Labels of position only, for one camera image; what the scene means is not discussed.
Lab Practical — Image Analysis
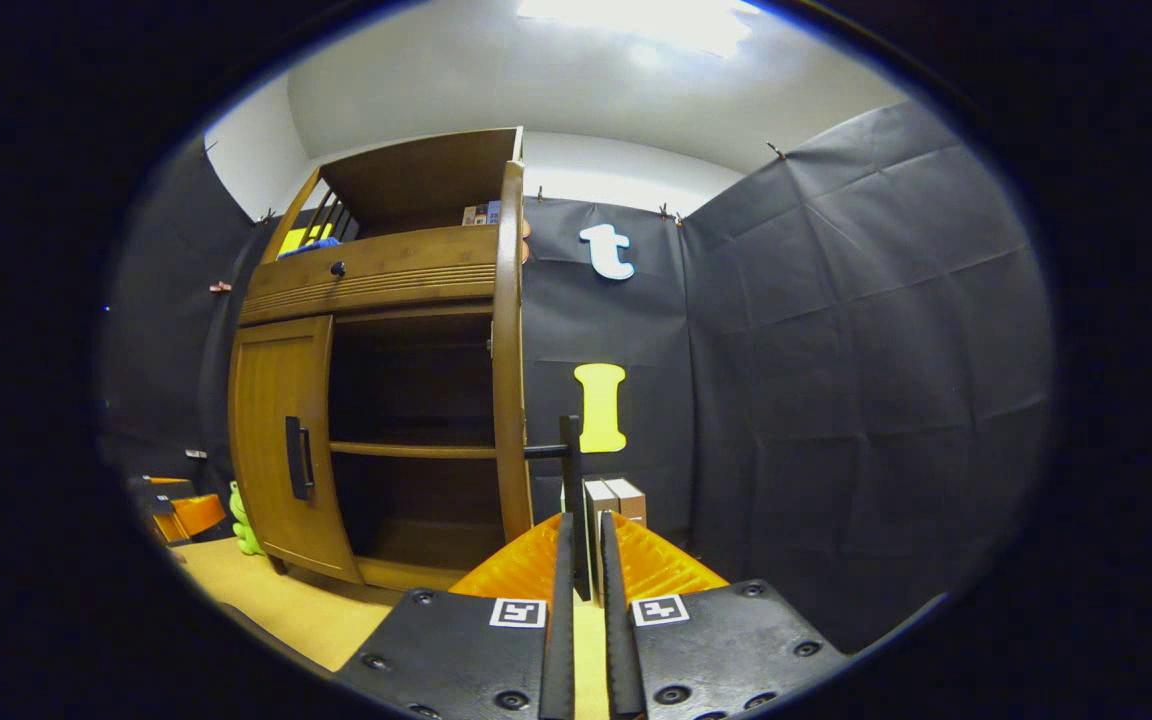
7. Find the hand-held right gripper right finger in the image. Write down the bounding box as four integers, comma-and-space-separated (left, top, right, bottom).
598, 510, 852, 720

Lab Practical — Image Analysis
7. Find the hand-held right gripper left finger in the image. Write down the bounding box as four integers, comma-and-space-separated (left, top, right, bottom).
334, 513, 577, 720

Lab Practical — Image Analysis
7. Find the black door handle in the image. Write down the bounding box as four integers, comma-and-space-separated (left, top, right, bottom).
524, 415, 592, 601
284, 415, 315, 501

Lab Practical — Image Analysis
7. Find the wooden shoe cabinet door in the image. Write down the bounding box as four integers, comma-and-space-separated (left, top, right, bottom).
492, 160, 537, 561
228, 315, 365, 584

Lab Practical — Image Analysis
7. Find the wooden double-door shoe cabinet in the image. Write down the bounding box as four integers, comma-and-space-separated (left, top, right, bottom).
228, 127, 537, 593

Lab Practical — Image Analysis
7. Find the wooden cabinet drawer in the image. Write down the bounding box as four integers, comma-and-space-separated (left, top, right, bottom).
239, 225, 499, 326

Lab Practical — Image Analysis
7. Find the green frog toy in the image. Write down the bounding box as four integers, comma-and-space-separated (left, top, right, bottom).
228, 481, 265, 557

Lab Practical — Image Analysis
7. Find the grey book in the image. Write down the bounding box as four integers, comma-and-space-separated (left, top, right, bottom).
584, 480, 619, 601

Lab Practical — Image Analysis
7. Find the brown book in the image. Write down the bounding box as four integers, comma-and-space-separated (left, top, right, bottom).
604, 478, 648, 528

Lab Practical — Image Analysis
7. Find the black backdrop cloth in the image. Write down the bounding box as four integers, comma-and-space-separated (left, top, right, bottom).
96, 100, 1055, 656

